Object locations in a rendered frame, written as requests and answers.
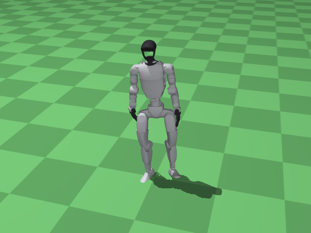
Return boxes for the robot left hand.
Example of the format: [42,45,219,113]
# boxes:
[174,109,181,127]

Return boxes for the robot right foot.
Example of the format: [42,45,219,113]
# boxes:
[140,168,155,183]

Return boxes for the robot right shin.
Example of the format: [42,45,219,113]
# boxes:
[141,147,153,174]

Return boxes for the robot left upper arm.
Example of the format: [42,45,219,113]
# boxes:
[162,64,176,95]

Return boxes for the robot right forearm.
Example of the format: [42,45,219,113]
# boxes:
[128,87,137,112]

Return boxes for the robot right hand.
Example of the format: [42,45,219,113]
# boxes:
[129,108,138,122]

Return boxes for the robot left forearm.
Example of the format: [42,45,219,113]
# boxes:
[171,87,181,112]

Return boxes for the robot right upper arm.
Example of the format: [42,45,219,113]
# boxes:
[130,64,139,94]

